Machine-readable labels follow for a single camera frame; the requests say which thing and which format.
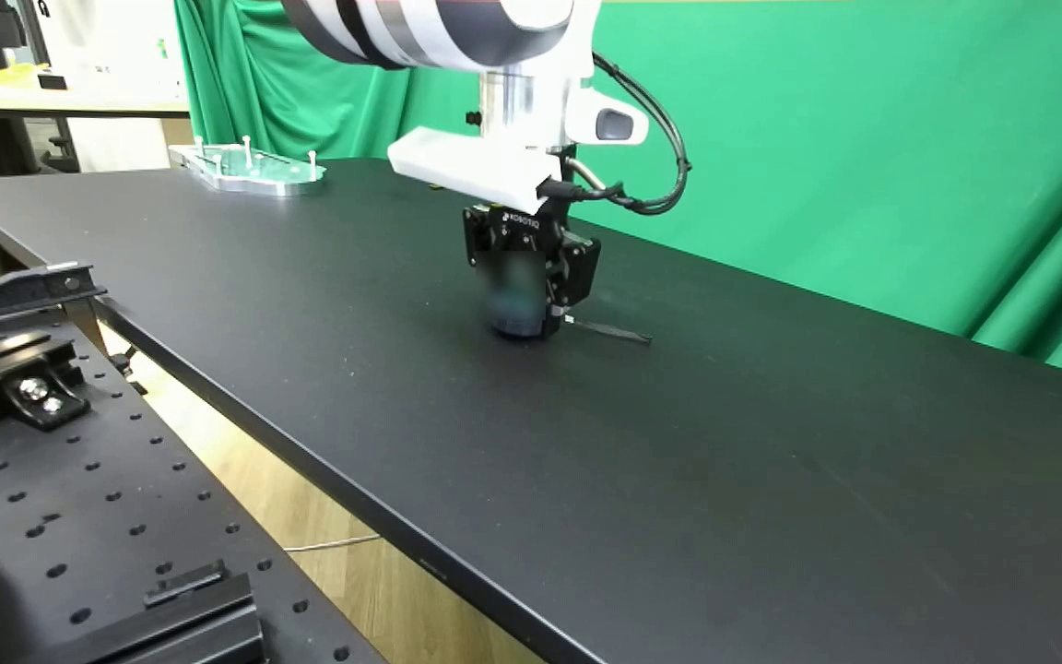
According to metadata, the clear acrylic plate with posts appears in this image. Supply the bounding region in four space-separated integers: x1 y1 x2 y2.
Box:
169 134 331 202

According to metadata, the green backdrop curtain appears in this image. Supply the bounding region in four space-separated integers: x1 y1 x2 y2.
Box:
169 0 1062 396

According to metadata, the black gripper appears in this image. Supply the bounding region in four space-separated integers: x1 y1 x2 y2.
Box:
458 199 604 316

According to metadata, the black clamp with silver bolt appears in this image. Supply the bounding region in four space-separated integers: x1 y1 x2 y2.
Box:
0 343 98 433

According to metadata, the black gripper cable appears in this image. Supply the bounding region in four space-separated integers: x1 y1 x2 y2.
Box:
539 50 696 221

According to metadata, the black metal rail bracket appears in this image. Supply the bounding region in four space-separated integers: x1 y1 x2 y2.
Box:
0 257 107 350

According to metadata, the black mounting block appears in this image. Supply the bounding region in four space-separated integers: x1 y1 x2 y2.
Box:
48 557 275 664

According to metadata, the white cabinet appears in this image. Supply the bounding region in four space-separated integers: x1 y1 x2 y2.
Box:
35 0 191 176

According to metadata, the light wooden desk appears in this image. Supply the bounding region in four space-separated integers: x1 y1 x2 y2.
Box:
0 58 196 122

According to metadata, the black perforated breadboard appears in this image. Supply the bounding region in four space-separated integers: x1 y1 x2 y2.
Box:
0 322 393 664

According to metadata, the round blue object black handle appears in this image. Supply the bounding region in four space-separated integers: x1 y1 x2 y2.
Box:
485 280 656 350

